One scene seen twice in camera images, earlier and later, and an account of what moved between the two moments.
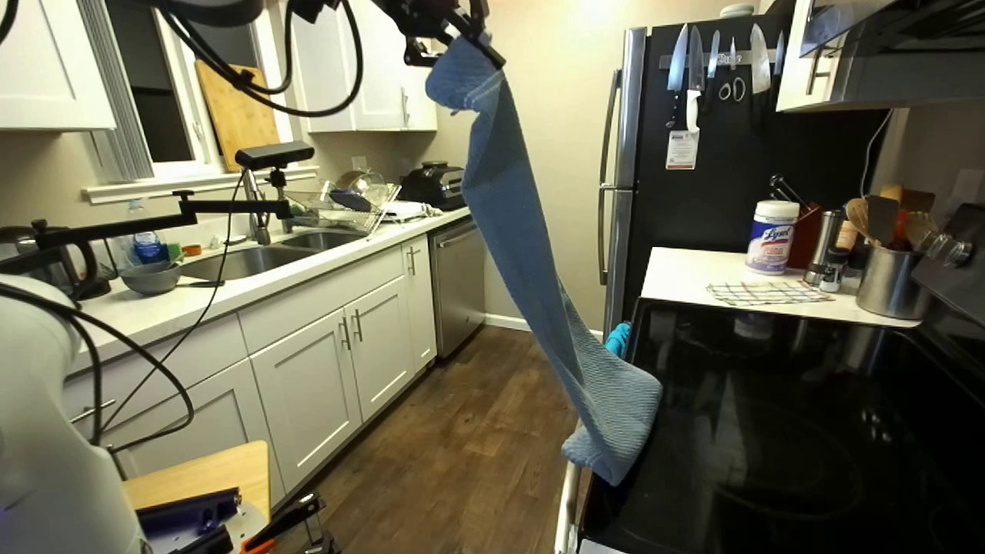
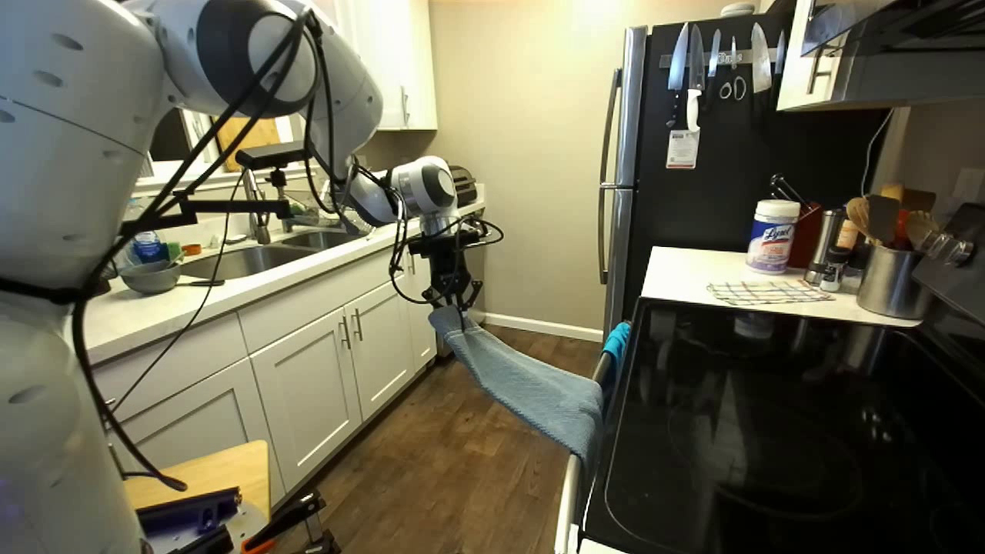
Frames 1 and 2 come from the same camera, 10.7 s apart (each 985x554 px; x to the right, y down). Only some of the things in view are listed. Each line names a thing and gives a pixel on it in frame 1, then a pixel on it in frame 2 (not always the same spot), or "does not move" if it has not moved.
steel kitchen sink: (237, 258) does not move
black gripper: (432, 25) -> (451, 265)
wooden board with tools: (203, 505) does not move
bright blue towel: (617, 340) does not move
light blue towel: (617, 403) -> (565, 410)
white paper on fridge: (683, 152) does not move
